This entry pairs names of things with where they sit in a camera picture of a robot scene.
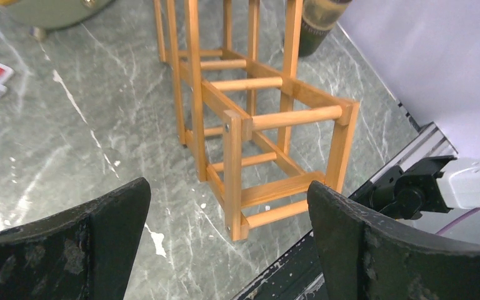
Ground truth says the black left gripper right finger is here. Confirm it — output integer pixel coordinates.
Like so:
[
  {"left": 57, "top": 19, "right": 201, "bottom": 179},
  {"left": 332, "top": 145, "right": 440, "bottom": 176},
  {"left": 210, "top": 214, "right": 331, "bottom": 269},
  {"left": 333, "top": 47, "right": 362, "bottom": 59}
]
[{"left": 307, "top": 181, "right": 480, "bottom": 299}]

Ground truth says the green silver-capped wine bottle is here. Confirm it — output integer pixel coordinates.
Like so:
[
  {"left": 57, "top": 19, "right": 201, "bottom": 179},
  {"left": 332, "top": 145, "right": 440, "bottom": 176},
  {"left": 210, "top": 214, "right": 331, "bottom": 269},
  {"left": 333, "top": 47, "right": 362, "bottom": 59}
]
[{"left": 298, "top": 0, "right": 352, "bottom": 58}]

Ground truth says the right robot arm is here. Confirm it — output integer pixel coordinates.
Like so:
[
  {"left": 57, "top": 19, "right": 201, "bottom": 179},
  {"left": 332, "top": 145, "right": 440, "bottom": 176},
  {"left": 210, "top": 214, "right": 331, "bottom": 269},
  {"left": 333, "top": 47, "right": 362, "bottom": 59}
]
[{"left": 358, "top": 155, "right": 480, "bottom": 235}]

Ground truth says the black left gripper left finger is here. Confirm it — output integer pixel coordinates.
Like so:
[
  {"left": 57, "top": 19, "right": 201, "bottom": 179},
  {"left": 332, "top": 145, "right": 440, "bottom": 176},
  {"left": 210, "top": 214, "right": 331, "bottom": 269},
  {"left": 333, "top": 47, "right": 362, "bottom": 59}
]
[{"left": 0, "top": 177, "right": 151, "bottom": 299}]

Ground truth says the wooden wine rack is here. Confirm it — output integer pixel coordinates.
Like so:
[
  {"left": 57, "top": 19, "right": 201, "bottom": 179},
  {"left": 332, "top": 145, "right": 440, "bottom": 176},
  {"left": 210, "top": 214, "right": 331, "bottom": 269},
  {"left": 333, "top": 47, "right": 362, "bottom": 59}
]
[{"left": 154, "top": 1, "right": 359, "bottom": 241}]

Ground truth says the round three-drawer storage box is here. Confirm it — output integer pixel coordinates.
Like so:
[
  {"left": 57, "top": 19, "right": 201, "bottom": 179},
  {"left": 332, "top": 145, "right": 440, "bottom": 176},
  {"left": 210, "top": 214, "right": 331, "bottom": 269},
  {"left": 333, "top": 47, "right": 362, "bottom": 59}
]
[{"left": 0, "top": 0, "right": 112, "bottom": 41}]

